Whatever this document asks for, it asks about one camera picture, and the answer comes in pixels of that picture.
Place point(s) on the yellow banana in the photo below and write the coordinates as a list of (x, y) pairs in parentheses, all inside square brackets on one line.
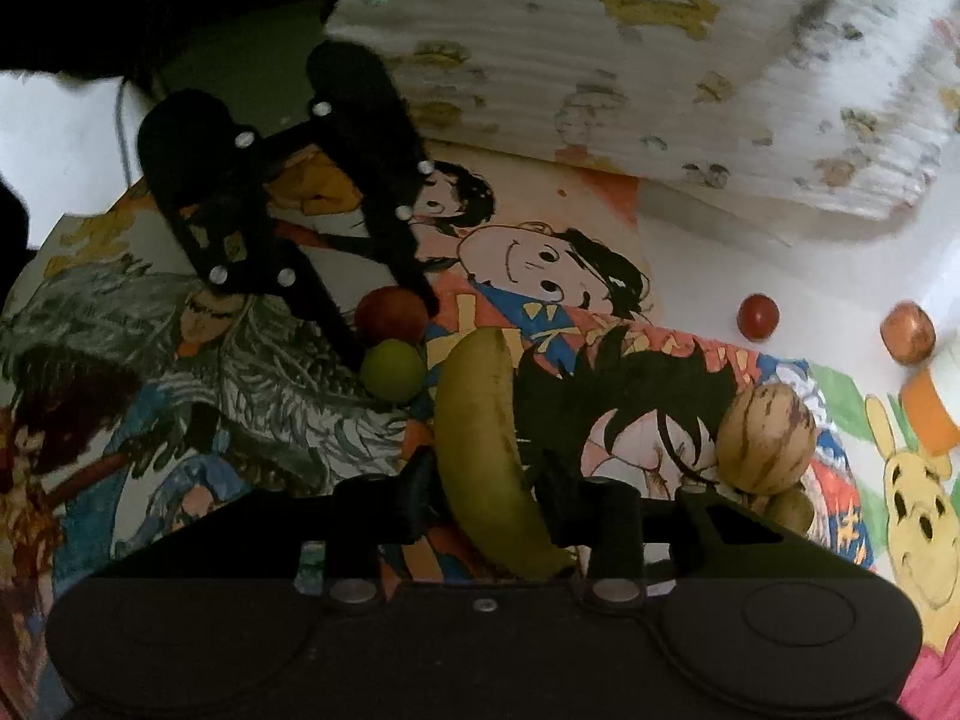
[(480, 450)]

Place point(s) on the small round olive fruit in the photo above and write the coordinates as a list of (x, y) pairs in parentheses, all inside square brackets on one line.
[(394, 371), (793, 511)]

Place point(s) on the printed white quilt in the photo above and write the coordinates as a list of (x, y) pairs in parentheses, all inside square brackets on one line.
[(600, 52)]

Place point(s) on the striped pepino melon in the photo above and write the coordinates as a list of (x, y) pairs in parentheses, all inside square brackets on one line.
[(765, 439)]

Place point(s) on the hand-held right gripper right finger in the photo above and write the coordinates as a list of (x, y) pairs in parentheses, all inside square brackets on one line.
[(555, 495)]

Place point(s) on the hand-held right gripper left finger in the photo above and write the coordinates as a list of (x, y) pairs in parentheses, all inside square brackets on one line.
[(420, 499)]

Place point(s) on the small red cherry tomato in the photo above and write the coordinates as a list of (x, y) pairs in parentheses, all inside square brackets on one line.
[(757, 317)]

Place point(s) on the reddish brown fruit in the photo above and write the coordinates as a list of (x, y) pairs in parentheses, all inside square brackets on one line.
[(907, 334)]

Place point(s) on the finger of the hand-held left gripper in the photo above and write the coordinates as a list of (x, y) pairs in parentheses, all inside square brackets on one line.
[(394, 240), (330, 322)]

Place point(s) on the white and orange jar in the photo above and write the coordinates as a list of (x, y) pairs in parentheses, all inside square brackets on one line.
[(934, 405)]

